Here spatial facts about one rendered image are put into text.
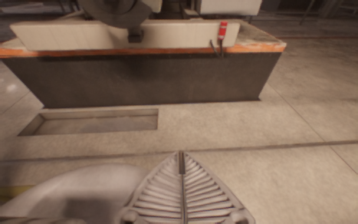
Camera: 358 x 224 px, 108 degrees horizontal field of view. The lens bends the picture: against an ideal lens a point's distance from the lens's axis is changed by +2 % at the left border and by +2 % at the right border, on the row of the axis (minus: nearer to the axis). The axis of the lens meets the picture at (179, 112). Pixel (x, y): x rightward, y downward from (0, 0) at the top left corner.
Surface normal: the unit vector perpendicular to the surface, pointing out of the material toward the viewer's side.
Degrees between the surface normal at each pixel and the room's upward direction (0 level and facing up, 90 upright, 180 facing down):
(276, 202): 0
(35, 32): 90
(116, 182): 1
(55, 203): 73
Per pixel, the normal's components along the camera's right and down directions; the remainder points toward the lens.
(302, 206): 0.01, -0.71
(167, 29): 0.07, 0.70
